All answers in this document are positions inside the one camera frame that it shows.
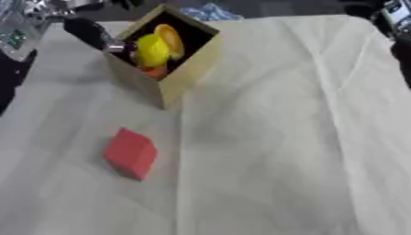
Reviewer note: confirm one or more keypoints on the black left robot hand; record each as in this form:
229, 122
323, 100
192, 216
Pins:
85, 30

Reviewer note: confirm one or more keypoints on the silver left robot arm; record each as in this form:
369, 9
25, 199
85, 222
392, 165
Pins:
24, 18

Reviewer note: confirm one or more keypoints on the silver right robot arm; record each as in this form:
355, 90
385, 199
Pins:
393, 13

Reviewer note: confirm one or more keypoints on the tan cardboard box black inside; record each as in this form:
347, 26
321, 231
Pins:
182, 79

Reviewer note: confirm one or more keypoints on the yellow toy fruit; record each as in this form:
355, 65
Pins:
151, 50

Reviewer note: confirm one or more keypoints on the orange red toy piece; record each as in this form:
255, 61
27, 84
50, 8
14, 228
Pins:
156, 72

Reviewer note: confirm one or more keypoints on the orange toy slice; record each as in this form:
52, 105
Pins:
172, 39

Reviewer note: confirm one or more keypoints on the blue white crumpled bag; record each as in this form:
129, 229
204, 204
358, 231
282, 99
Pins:
209, 13

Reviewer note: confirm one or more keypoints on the red block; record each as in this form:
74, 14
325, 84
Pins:
130, 154

